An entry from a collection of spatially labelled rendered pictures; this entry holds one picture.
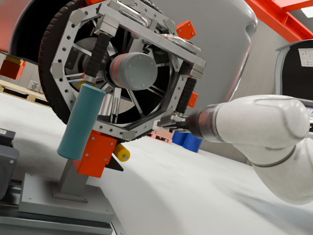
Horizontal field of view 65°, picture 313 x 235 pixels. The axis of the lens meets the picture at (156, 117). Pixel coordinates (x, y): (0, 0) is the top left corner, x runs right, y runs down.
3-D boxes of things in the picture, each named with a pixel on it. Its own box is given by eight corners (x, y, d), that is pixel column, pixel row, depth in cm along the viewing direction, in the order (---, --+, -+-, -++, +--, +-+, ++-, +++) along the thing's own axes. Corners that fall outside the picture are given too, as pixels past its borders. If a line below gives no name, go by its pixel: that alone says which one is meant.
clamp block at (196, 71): (187, 79, 97) (192, 66, 97) (200, 80, 89) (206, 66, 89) (177, 74, 95) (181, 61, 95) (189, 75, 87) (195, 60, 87)
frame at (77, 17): (153, 146, 119) (195, 40, 118) (159, 150, 113) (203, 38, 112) (33, 109, 94) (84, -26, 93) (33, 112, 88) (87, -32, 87)
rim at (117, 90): (145, 122, 142) (159, 32, 136) (163, 131, 122) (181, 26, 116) (51, 113, 120) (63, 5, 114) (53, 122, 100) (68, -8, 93)
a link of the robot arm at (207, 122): (219, 96, 54) (199, 99, 59) (211, 137, 52) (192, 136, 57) (244, 109, 58) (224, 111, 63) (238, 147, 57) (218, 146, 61)
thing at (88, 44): (109, 103, 149) (129, 53, 149) (112, 104, 142) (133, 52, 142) (55, 81, 134) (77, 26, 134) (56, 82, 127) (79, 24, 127)
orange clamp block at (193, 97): (170, 100, 119) (185, 106, 123) (178, 102, 112) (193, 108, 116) (175, 86, 119) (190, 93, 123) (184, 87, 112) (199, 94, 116)
